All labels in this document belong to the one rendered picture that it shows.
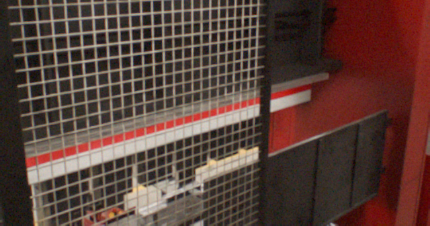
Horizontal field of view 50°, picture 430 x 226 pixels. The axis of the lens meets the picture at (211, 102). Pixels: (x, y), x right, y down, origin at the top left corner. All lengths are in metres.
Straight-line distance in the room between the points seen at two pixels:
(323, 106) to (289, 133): 0.31
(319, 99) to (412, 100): 0.51
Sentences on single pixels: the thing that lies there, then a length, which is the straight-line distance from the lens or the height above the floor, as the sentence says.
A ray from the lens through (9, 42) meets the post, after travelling 0.79.
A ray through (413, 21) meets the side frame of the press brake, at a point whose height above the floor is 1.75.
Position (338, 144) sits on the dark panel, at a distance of 2.03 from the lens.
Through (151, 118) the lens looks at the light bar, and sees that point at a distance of 1.62.
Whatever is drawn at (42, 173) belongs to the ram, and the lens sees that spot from 1.72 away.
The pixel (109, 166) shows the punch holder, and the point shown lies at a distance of 1.84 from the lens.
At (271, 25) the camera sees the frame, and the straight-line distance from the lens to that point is 1.14.
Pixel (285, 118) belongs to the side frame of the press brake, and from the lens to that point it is 2.77.
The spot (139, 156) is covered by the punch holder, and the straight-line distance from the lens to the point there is 1.93.
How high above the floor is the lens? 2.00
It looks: 17 degrees down
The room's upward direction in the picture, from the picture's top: straight up
